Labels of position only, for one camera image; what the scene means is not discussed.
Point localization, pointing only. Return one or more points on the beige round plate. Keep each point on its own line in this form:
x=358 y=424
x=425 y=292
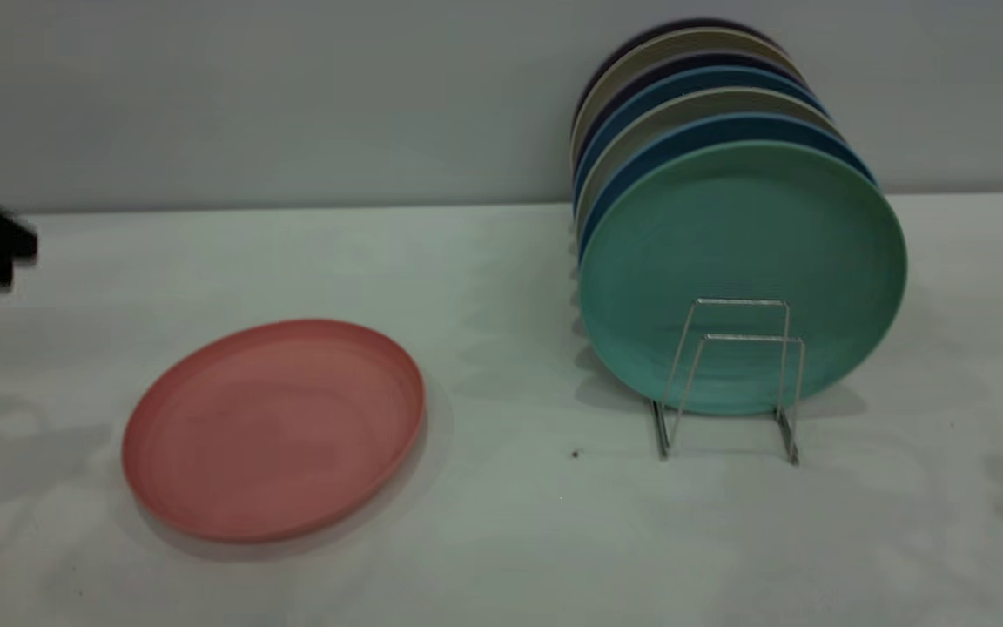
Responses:
x=693 y=104
x=676 y=43

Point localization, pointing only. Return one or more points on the dark purple round plate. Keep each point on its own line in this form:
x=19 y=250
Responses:
x=684 y=27

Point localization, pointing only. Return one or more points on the green round plate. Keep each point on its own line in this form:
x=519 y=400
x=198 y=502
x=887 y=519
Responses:
x=728 y=235

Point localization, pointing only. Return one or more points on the pink round plate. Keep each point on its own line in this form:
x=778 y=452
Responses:
x=275 y=435

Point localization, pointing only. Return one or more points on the blue round plate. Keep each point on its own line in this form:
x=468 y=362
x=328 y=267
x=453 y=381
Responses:
x=684 y=83
x=710 y=132

